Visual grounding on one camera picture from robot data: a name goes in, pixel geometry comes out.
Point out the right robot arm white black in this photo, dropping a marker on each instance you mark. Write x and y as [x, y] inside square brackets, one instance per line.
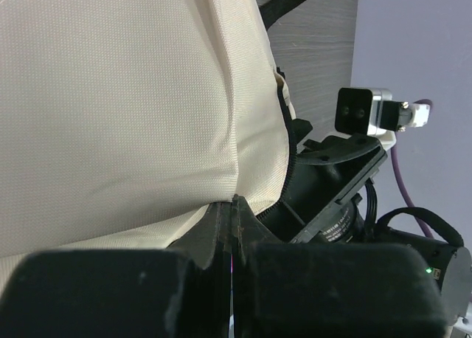
[442, 247]

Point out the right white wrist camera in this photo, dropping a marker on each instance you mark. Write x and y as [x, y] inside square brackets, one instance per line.
[373, 112]

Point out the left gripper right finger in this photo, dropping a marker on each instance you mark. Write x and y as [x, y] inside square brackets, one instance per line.
[328, 290]

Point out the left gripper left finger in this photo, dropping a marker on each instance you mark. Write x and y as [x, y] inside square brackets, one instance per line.
[181, 291]

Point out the cream canvas backpack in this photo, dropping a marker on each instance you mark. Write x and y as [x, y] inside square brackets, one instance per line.
[123, 120]

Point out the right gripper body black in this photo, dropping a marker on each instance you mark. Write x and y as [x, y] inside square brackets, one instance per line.
[320, 197]

